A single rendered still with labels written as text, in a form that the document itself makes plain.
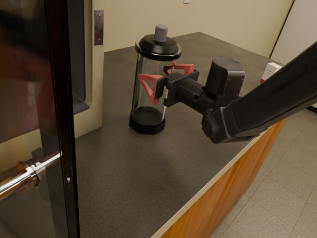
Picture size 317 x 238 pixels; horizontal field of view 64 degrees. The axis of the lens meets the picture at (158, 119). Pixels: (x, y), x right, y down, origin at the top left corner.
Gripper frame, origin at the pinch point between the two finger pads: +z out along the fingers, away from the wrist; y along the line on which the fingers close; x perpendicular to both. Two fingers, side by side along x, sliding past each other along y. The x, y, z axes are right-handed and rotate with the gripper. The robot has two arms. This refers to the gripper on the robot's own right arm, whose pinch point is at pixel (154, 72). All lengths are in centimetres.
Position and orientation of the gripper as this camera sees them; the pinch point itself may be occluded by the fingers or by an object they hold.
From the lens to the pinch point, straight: 62.8
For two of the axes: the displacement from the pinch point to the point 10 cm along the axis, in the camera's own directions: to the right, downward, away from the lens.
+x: -1.4, 8.0, 5.8
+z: -7.3, -4.9, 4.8
